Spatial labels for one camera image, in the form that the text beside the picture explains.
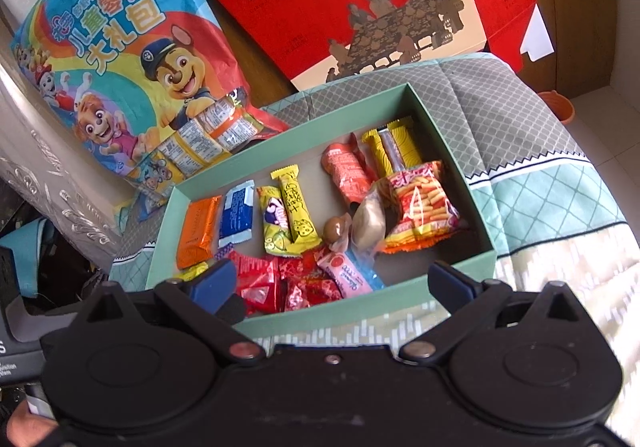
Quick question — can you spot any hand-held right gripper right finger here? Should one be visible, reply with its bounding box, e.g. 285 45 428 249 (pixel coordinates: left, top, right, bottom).
397 261 583 362

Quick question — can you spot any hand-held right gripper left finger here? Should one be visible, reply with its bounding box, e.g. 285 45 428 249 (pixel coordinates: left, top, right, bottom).
70 257 268 362

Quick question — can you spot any mint green cardboard box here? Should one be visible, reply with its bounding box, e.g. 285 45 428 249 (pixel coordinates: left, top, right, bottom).
145 82 497 335

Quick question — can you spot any blue and white snack packet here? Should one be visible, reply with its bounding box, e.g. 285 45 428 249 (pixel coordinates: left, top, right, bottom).
218 180 256 249

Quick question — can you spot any light blue snack packet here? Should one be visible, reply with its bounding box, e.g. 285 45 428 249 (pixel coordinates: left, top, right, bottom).
345 249 387 290

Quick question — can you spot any yellow green purple snack packet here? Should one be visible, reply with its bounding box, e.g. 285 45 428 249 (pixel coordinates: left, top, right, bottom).
256 186 307 258

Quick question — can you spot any red fries snack packet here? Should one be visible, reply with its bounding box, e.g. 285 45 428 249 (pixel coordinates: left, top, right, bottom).
382 160 462 255

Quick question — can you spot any red patterned foil packet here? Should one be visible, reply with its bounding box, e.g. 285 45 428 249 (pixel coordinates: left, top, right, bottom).
277 247 346 313

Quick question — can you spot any beige clear snack packet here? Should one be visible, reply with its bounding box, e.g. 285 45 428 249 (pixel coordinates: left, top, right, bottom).
350 184 388 253

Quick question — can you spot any pink dotted snack packet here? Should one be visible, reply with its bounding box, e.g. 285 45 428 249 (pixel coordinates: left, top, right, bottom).
316 251 373 300

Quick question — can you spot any yellow stick snack packet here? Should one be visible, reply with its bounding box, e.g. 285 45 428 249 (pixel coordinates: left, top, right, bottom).
270 164 323 248

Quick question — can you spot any brown round candy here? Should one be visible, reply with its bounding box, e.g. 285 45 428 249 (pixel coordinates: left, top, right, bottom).
322 213 353 250

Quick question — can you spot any white and yellow snack packet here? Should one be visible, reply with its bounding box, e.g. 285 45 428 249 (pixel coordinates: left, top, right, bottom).
167 120 223 178

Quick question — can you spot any yellow striped snack packet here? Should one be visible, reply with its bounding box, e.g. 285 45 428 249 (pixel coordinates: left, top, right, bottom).
361 116 426 178

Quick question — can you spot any red sausage stick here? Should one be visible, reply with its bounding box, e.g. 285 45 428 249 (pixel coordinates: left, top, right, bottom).
321 143 368 205
347 133 381 188

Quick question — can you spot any orange and white snack packet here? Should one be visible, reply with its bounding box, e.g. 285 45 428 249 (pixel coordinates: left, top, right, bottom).
207 87 266 150

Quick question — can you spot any teal cloth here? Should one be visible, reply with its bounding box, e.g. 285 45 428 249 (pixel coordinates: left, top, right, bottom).
0 220 61 298

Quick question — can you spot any orange plastic bucket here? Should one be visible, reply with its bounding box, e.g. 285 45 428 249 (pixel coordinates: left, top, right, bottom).
537 90 576 125

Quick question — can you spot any black printed box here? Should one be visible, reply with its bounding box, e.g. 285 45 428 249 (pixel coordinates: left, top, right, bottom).
0 247 46 383

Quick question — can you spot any large cartoon snack bag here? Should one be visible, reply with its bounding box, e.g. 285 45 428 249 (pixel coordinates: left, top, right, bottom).
10 0 291 208

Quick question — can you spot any brown wooden wardrobe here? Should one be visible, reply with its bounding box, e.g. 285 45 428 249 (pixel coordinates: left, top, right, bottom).
515 0 616 98

